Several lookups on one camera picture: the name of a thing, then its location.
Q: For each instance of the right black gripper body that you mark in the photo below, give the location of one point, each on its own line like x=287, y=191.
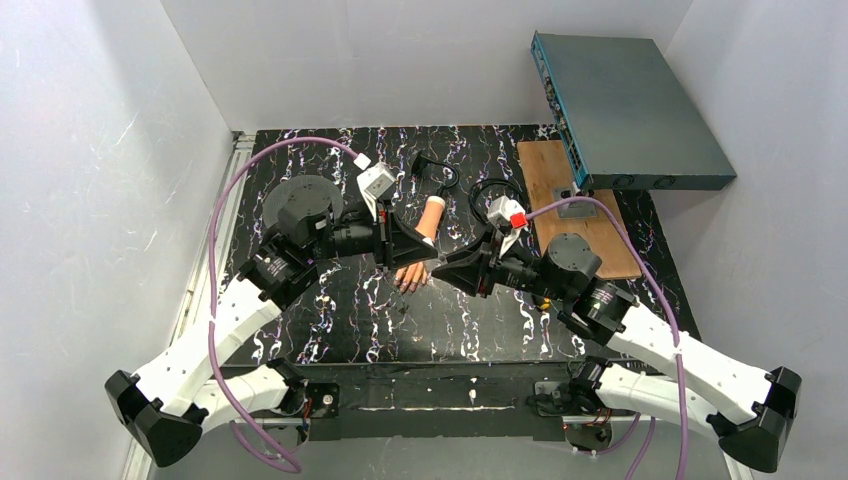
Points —
x=491, y=266

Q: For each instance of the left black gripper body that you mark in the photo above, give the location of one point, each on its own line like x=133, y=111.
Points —
x=385, y=239

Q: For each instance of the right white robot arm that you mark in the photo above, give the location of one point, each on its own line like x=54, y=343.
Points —
x=749, y=411

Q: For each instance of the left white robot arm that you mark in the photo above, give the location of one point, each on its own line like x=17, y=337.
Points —
x=168, y=404

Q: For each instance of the mannequin hand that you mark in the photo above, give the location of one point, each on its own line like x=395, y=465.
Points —
x=409, y=278

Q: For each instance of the yellow black screwdriver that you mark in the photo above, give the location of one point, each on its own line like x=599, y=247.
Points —
x=541, y=303

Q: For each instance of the grey round disc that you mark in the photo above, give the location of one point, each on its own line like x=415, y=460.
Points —
x=302, y=191

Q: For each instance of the wooden board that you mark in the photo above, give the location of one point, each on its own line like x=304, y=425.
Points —
x=545, y=166

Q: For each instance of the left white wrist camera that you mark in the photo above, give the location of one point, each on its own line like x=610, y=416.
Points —
x=374, y=180

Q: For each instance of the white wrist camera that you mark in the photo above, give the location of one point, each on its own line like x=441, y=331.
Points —
x=374, y=180
x=508, y=216

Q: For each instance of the metal stand mount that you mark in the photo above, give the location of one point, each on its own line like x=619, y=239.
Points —
x=574, y=210

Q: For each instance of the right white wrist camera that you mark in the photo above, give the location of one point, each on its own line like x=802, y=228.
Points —
x=508, y=216

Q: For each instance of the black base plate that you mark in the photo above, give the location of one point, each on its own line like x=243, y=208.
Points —
x=431, y=400

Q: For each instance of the blue network switch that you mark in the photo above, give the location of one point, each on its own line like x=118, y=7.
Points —
x=624, y=119

